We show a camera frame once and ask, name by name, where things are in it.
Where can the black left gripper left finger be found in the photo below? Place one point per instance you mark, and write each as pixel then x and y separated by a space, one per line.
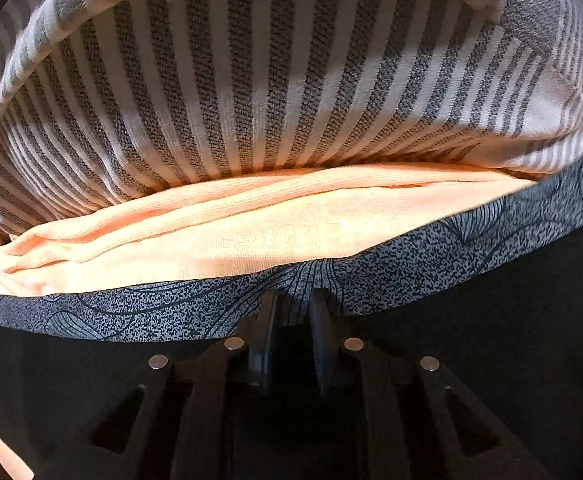
pixel 171 421

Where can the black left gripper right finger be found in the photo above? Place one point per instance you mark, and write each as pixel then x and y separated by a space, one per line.
pixel 394 418

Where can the black pants with patterned stripe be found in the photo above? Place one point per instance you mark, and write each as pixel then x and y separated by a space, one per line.
pixel 494 292

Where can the peach bed sheet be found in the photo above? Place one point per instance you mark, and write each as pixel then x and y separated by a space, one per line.
pixel 241 225

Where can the grey striped duvet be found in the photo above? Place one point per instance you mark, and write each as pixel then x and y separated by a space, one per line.
pixel 105 101

